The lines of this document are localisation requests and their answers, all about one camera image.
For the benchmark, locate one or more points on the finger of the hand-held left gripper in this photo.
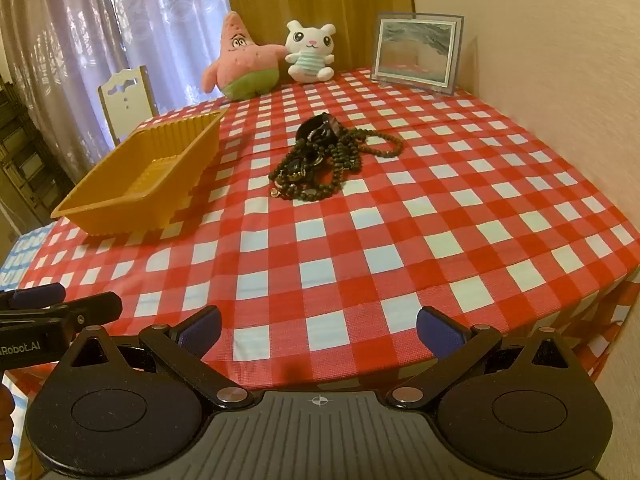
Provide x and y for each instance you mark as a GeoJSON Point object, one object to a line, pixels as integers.
{"type": "Point", "coordinates": [90, 310]}
{"type": "Point", "coordinates": [35, 296]}

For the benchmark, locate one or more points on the lilac lace curtain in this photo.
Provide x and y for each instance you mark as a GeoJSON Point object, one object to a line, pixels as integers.
{"type": "Point", "coordinates": [75, 35]}

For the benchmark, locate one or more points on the black bangle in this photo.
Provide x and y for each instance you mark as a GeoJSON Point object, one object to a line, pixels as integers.
{"type": "Point", "coordinates": [305, 127]}

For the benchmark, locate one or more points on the red checkered tablecloth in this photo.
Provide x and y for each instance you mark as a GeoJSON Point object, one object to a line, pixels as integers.
{"type": "Point", "coordinates": [400, 235]}

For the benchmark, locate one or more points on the white wooden chair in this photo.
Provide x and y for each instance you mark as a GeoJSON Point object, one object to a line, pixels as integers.
{"type": "Point", "coordinates": [125, 105]}

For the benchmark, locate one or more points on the dark folding rack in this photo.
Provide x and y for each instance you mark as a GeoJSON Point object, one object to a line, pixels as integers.
{"type": "Point", "coordinates": [25, 160]}

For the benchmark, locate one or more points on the blue checkered blanket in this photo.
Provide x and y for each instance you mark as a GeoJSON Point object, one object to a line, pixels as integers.
{"type": "Point", "coordinates": [20, 255]}

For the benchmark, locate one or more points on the yellow plastic tray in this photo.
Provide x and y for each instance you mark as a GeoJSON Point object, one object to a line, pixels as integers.
{"type": "Point", "coordinates": [145, 175]}

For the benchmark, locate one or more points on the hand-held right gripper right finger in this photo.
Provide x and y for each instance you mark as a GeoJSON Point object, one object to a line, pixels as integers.
{"type": "Point", "coordinates": [440, 332]}

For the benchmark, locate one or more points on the white bunny plush toy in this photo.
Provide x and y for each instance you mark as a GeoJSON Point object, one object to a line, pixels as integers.
{"type": "Point", "coordinates": [307, 60]}

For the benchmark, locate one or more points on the pink starfish plush toy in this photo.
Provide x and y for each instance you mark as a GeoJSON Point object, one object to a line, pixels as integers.
{"type": "Point", "coordinates": [240, 60]}

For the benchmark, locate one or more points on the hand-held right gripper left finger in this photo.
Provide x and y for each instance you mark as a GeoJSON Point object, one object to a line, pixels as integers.
{"type": "Point", "coordinates": [200, 332]}

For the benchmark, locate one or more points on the glass picture frame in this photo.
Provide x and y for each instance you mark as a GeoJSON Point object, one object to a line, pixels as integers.
{"type": "Point", "coordinates": [415, 50]}

